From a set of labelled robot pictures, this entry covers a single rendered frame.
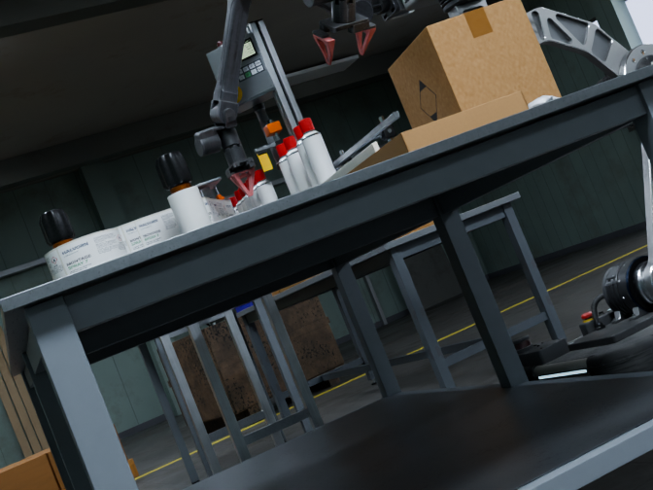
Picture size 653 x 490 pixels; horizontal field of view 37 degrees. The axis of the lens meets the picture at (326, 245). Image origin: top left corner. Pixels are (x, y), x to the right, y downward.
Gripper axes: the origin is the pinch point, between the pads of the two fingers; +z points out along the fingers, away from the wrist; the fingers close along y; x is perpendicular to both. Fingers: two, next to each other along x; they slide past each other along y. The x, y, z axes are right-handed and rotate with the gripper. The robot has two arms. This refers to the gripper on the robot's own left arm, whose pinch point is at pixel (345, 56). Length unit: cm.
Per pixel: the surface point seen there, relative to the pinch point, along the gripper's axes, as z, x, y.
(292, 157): 29.7, -13.6, 8.5
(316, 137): 18.8, -0.3, 9.3
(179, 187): 38, -33, 33
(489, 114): -12, 65, 14
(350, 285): 125, -71, -47
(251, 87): 27, -57, -4
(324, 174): 26.3, 5.0, 11.1
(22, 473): 371, -323, 46
